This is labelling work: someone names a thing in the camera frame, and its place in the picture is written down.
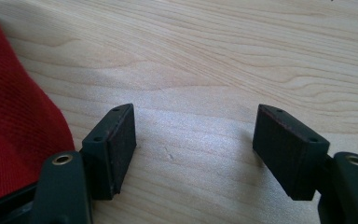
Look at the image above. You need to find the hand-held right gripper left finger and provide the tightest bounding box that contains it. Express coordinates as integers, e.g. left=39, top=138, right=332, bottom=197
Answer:
left=81, top=103, right=137, bottom=201

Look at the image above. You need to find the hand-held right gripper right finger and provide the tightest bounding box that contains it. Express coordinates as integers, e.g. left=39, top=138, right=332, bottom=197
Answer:
left=252, top=104, right=331, bottom=202

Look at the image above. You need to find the red knitted cloth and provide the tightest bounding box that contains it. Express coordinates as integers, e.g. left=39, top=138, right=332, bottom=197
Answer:
left=0, top=3, right=76, bottom=206

